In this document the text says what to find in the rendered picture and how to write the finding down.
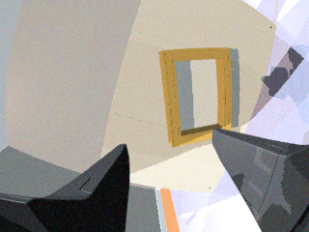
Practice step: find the cream flat panel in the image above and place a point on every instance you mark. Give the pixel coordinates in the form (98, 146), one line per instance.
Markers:
(137, 116)

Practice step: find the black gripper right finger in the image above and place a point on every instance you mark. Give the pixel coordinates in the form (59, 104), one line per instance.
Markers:
(272, 176)

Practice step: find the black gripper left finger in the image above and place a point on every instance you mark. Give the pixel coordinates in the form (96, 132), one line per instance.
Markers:
(96, 201)

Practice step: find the golden-brown picture frame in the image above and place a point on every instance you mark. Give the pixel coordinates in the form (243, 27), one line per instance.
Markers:
(197, 90)

